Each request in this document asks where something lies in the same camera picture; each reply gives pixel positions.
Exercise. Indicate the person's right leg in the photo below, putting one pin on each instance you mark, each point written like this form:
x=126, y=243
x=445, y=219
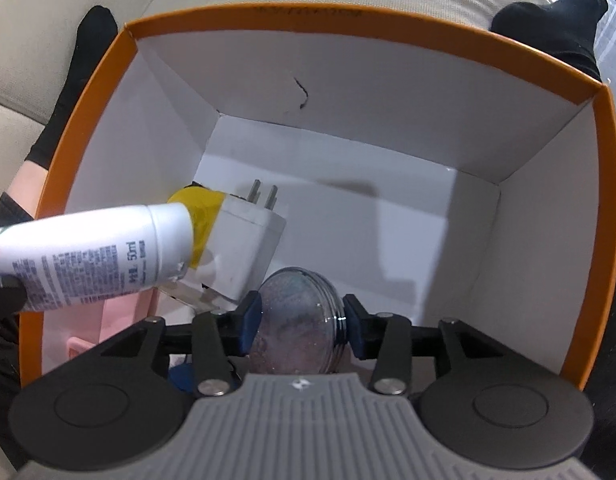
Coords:
x=563, y=25

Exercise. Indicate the white lotion bottle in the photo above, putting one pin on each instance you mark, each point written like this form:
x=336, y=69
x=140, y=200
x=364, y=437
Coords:
x=87, y=255

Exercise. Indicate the orange cardboard box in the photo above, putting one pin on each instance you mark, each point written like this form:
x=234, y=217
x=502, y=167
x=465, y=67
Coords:
x=388, y=110

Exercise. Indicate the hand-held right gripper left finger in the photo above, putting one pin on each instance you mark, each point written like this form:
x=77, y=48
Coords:
x=250, y=325

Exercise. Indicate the yellow round object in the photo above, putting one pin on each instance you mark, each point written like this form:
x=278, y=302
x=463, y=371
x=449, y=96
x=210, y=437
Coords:
x=205, y=215

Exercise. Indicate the round pink compact mirror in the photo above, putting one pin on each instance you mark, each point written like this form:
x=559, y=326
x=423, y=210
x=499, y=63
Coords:
x=298, y=320

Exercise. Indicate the person's leg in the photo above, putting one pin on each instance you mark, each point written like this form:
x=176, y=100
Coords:
x=82, y=75
x=563, y=25

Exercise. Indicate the white charger plug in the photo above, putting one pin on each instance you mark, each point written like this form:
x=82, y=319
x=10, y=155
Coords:
x=242, y=245

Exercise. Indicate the person's left leg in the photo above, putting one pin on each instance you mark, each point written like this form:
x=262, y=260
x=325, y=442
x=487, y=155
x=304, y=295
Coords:
x=82, y=75

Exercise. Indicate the pink selfie stick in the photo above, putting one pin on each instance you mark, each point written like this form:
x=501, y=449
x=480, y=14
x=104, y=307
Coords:
x=117, y=315

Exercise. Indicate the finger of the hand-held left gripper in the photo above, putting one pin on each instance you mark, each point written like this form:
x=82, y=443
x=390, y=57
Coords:
x=2, y=295

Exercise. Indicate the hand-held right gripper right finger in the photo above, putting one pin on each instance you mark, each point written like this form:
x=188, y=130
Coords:
x=353, y=330

